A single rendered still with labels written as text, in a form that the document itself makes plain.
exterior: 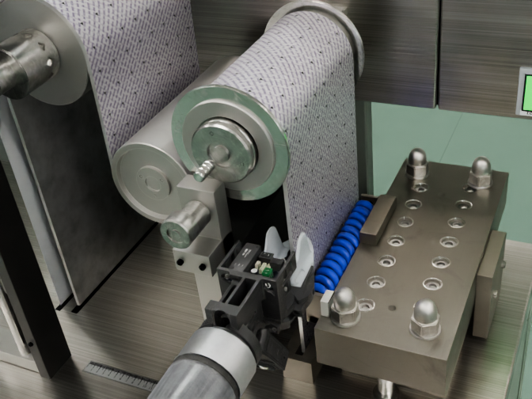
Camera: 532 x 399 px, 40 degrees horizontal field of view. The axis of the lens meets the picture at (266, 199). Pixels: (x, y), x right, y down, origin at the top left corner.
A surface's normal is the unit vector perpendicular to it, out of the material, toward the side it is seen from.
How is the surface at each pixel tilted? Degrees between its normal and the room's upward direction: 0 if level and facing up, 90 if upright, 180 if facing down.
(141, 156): 90
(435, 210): 0
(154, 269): 0
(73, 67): 90
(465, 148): 0
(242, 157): 90
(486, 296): 90
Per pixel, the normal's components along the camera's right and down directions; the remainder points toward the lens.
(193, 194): -0.41, 0.55
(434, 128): -0.11, -0.82
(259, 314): 0.90, 0.16
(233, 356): 0.55, -0.48
